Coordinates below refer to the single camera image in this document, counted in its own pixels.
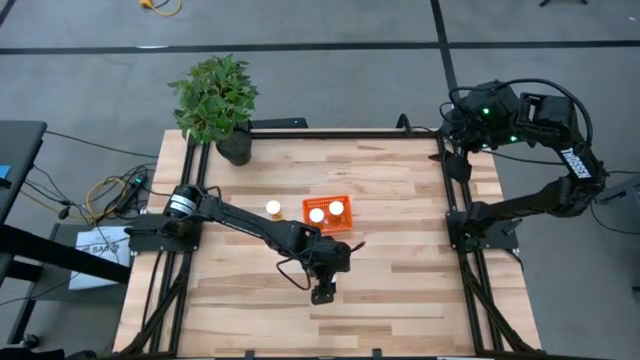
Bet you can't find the white printed cardboard box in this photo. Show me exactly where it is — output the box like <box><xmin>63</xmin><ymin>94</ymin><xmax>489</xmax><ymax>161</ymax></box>
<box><xmin>68</xmin><ymin>226</ymin><xmax>132</xmax><ymax>291</ymax></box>

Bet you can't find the black aluminium table frame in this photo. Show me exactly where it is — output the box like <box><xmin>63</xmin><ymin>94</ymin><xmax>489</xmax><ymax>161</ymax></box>
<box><xmin>117</xmin><ymin>127</ymin><xmax>544</xmax><ymax>360</ymax></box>

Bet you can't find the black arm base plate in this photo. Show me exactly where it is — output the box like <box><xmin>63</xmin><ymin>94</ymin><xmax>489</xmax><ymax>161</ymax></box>
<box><xmin>446</xmin><ymin>209</ymin><xmax>520</xmax><ymax>251</ymax></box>
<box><xmin>127</xmin><ymin>214</ymin><xmax>201</xmax><ymax>254</ymax></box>

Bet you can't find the black metal desk bar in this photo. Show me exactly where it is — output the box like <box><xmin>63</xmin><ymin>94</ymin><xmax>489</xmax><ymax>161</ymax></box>
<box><xmin>0</xmin><ymin>223</ymin><xmax>132</xmax><ymax>285</ymax></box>

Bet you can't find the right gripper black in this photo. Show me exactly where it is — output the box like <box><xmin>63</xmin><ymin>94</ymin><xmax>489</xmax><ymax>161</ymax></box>
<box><xmin>428</xmin><ymin>102</ymin><xmax>482</xmax><ymax>184</ymax></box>

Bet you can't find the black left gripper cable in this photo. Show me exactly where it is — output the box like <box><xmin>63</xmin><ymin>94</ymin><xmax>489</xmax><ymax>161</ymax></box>
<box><xmin>275</xmin><ymin>257</ymin><xmax>314</xmax><ymax>293</ymax></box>

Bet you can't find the green plant in black pot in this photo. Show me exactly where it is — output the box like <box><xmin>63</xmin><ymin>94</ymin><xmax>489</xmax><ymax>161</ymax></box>
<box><xmin>168</xmin><ymin>53</ymin><xmax>260</xmax><ymax>167</ymax></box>

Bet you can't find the black flat box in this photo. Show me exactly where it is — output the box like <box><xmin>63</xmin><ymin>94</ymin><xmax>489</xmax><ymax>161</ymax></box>
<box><xmin>248</xmin><ymin>117</ymin><xmax>309</xmax><ymax>131</ymax></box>

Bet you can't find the yellow cable with plug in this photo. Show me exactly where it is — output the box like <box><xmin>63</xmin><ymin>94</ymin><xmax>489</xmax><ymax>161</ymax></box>
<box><xmin>139</xmin><ymin>0</ymin><xmax>183</xmax><ymax>17</ymax></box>

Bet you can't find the orange plastic slotted basket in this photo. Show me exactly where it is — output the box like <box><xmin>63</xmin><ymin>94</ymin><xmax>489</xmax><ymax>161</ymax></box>
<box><xmin>301</xmin><ymin>194</ymin><xmax>355</xmax><ymax>235</ymax></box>

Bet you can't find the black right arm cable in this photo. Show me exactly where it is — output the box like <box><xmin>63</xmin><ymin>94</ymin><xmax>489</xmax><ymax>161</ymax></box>
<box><xmin>448</xmin><ymin>77</ymin><xmax>595</xmax><ymax>147</ymax></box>

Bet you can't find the dark grey desk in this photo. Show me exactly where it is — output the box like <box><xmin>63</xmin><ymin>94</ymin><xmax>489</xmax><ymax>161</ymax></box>
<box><xmin>0</xmin><ymin>119</ymin><xmax>49</xmax><ymax>226</ymax></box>

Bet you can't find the coiled yellow cable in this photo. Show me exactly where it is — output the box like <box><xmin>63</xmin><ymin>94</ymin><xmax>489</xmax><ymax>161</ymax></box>
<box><xmin>84</xmin><ymin>175</ymin><xmax>132</xmax><ymax>224</ymax></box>

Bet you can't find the black floor cable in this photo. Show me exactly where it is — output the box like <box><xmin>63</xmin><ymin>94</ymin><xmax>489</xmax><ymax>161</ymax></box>
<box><xmin>589</xmin><ymin>169</ymin><xmax>640</xmax><ymax>236</ymax></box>
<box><xmin>44</xmin><ymin>129</ymin><xmax>160</xmax><ymax>160</ymax></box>

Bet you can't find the grey stand leg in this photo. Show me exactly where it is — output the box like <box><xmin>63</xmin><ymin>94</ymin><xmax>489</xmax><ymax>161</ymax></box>
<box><xmin>599</xmin><ymin>175</ymin><xmax>640</xmax><ymax>205</ymax></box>

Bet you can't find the black power strip green light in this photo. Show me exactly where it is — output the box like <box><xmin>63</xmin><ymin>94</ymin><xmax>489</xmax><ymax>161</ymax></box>
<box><xmin>115</xmin><ymin>169</ymin><xmax>150</xmax><ymax>214</ymax></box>

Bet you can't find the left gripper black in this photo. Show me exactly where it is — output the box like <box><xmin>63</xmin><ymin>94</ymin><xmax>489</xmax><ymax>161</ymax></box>
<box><xmin>304</xmin><ymin>234</ymin><xmax>366</xmax><ymax>306</ymax></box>

